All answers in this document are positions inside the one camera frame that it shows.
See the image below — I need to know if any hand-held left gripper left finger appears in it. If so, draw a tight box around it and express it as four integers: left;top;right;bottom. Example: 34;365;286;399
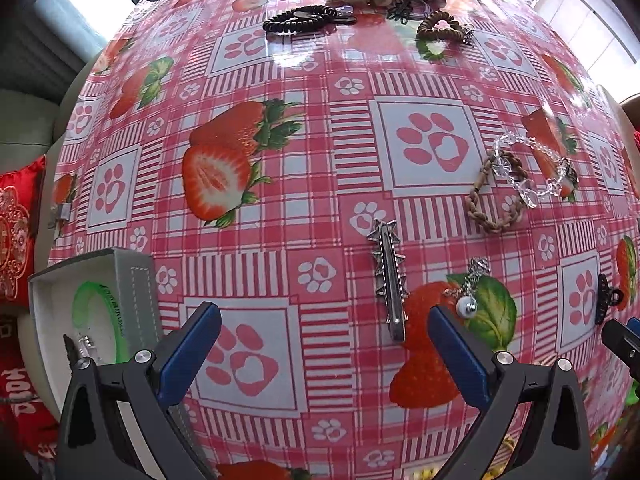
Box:
59;301;222;480

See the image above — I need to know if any metal tablecloth clip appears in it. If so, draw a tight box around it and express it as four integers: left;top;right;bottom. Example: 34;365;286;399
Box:
47;202;71;228

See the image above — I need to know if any black spiral hair tie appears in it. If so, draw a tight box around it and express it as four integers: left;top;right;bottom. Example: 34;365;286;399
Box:
262;5;338;37

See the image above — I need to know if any red embroidered cushion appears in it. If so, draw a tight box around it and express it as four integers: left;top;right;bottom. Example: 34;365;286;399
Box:
0;155;48;303

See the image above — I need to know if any red printed bag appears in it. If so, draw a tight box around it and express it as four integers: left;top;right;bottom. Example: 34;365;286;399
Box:
0;345;61;461

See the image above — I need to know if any green bracelet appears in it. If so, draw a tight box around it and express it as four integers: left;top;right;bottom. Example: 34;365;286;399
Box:
71;280;126;366

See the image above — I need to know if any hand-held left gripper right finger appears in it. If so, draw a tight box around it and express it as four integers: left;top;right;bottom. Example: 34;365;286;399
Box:
426;305;593;480

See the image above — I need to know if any brown spiral hair tie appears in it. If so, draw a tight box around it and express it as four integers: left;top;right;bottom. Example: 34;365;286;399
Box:
416;10;463;41

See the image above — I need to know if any silver spiked hair clip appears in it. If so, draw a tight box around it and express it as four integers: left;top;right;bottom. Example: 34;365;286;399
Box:
366;218;408;343

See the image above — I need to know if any brown braided bracelet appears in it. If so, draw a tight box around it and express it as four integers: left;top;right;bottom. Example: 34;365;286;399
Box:
465;151;530;233

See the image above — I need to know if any black duckbill hair clip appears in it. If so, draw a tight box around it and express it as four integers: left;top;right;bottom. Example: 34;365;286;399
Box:
292;6;358;26

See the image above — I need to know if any strawberry paw print tablecloth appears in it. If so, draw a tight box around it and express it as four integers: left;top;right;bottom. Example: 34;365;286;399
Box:
47;0;640;480

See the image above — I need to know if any black claw clip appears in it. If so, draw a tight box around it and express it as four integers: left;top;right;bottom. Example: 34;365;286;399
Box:
595;273;626;328

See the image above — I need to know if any pearl charm keychain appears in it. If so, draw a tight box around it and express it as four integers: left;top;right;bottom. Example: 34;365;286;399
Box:
442;257;493;320

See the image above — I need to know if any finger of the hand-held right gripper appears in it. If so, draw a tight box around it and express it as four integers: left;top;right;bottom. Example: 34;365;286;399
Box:
601;316;640;386

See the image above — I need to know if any clear bead bracelet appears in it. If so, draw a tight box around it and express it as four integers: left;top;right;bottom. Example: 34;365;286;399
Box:
491;134;580;209

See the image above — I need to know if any white jewelry box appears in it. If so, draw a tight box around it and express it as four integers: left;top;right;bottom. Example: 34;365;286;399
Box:
27;247;166;411

